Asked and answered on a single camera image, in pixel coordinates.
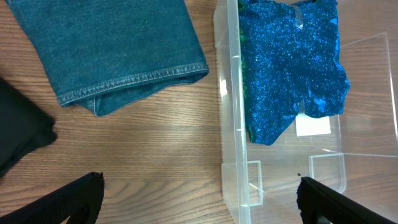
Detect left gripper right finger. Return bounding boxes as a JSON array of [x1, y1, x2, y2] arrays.
[[297, 177, 395, 224]]

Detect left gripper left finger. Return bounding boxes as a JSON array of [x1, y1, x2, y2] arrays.
[[1, 172, 104, 224]]

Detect black cloth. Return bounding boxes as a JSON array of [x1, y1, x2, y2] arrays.
[[1, 79, 57, 176]]

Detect sparkly blue green garment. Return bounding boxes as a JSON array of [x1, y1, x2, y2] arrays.
[[238, 0, 350, 146]]

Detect clear plastic storage bin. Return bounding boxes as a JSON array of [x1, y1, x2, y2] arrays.
[[213, 0, 397, 224]]

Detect white label in bin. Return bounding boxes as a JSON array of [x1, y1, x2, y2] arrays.
[[295, 114, 331, 137]]

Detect folded blue denim jeans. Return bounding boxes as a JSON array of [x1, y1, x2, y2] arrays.
[[7, 0, 209, 116]]

